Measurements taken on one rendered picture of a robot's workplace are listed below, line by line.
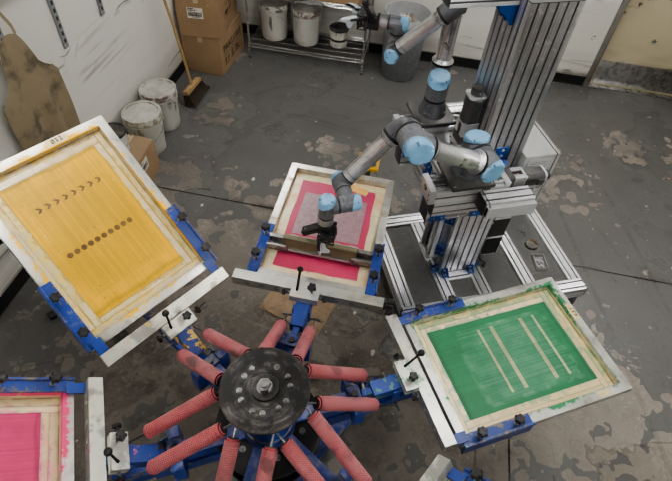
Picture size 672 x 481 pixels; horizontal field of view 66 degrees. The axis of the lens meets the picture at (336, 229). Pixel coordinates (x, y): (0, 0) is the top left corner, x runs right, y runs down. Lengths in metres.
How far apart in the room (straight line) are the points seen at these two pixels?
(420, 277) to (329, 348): 0.75
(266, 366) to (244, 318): 1.66
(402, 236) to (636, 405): 1.76
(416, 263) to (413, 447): 1.16
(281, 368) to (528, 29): 1.68
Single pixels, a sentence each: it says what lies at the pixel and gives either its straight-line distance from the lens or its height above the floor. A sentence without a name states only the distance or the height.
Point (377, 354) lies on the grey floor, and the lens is 3.33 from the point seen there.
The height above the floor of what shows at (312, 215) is 0.95.
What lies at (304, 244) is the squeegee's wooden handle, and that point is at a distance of 2.44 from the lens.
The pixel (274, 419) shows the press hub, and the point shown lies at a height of 1.31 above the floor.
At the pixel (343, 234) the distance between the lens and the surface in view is 2.60.
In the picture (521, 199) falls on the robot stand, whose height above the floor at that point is 1.18.
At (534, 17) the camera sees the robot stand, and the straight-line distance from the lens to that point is 2.42.
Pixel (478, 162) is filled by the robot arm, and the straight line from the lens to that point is 2.32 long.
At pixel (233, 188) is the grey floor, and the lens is 4.22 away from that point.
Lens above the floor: 2.92
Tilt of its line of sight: 48 degrees down
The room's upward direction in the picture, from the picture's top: 5 degrees clockwise
